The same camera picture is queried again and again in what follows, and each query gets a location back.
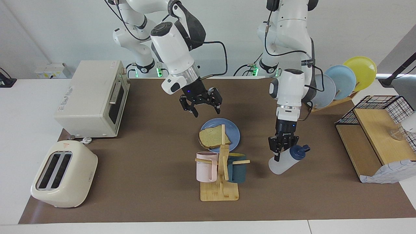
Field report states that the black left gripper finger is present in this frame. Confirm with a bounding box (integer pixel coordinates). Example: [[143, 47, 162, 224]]
[[284, 136, 299, 151], [268, 136, 282, 162]]

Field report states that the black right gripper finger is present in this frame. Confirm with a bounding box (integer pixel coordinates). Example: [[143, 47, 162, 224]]
[[180, 97, 199, 118], [208, 87, 223, 115]]

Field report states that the squeeze bottle with navy cap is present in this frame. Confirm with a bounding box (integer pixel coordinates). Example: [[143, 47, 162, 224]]
[[268, 145, 311, 175]]

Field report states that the bread slice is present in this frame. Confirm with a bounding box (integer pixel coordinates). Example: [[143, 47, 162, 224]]
[[198, 126, 232, 150]]

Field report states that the periwinkle blue plate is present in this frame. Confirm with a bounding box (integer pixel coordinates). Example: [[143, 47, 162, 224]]
[[199, 118, 241, 153]]

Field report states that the pale grey plate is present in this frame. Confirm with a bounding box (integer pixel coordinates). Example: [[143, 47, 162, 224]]
[[312, 74, 336, 109]]

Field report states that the light blue plate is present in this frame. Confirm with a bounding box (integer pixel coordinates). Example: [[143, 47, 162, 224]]
[[325, 65, 357, 100]]

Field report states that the yellow plate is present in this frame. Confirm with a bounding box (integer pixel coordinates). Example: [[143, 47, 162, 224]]
[[343, 56, 377, 92]]

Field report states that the dark teal mug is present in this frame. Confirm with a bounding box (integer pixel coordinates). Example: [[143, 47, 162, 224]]
[[227, 153, 247, 183]]

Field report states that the pink mug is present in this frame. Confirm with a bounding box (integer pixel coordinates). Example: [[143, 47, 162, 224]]
[[196, 152, 219, 182]]

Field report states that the wooden mug tree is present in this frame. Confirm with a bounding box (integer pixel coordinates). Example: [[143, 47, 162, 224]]
[[195, 124, 251, 202]]

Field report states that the brown table mat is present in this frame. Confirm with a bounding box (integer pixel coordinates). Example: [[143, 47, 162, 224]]
[[19, 77, 416, 225]]

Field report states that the white toaster oven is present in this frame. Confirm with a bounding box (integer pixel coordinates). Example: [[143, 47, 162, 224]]
[[54, 60, 130, 138]]

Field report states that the patterned white cloth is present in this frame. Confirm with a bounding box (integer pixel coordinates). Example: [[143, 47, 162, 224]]
[[360, 159, 416, 184]]

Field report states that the clear glass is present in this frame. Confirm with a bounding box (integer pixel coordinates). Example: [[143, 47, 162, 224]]
[[388, 126, 407, 141]]

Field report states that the black stand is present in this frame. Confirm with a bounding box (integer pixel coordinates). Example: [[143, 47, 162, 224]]
[[379, 52, 416, 87]]

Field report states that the white power box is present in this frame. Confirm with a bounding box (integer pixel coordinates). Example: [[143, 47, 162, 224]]
[[35, 63, 67, 79]]

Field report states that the cream toaster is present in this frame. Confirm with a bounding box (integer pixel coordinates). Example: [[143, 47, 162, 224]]
[[31, 140, 98, 208]]

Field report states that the black desk object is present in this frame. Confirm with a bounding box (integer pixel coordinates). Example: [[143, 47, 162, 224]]
[[0, 68, 17, 88]]

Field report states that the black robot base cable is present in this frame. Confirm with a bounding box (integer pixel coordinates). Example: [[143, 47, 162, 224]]
[[233, 54, 262, 77]]

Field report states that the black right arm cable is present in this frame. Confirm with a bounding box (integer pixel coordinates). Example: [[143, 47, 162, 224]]
[[105, 0, 228, 78]]

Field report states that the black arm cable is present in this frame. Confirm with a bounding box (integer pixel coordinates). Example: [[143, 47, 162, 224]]
[[264, 10, 325, 121], [105, 0, 228, 78]]

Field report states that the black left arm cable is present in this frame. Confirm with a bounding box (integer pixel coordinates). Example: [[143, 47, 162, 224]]
[[264, 10, 325, 121]]

